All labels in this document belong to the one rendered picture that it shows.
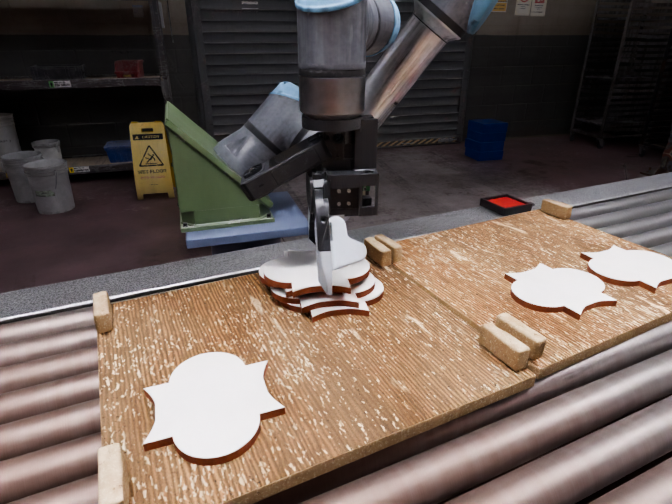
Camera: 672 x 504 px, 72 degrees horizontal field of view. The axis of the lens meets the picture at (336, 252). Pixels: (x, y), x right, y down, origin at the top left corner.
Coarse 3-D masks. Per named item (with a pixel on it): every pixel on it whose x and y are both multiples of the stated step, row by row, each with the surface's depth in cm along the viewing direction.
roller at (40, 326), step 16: (656, 192) 109; (576, 208) 99; (592, 208) 99; (608, 208) 100; (624, 208) 102; (32, 320) 60; (48, 320) 60; (64, 320) 61; (80, 320) 61; (0, 336) 58; (16, 336) 58; (32, 336) 59
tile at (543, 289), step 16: (528, 272) 67; (544, 272) 67; (560, 272) 67; (576, 272) 67; (512, 288) 62; (528, 288) 62; (544, 288) 62; (560, 288) 62; (576, 288) 62; (592, 288) 62; (528, 304) 59; (544, 304) 59; (560, 304) 59; (576, 304) 59; (592, 304) 59; (608, 304) 60
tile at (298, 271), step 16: (288, 256) 65; (304, 256) 65; (272, 272) 60; (288, 272) 60; (304, 272) 60; (336, 272) 60; (352, 272) 60; (368, 272) 61; (288, 288) 58; (304, 288) 57; (320, 288) 57; (336, 288) 58
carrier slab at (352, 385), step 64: (128, 320) 57; (192, 320) 57; (256, 320) 57; (320, 320) 57; (384, 320) 57; (448, 320) 57; (128, 384) 47; (320, 384) 47; (384, 384) 47; (448, 384) 47; (512, 384) 47; (128, 448) 40; (256, 448) 40; (320, 448) 40; (384, 448) 41
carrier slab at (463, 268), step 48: (432, 240) 79; (480, 240) 79; (528, 240) 79; (576, 240) 79; (624, 240) 79; (432, 288) 64; (480, 288) 64; (624, 288) 64; (576, 336) 54; (624, 336) 55
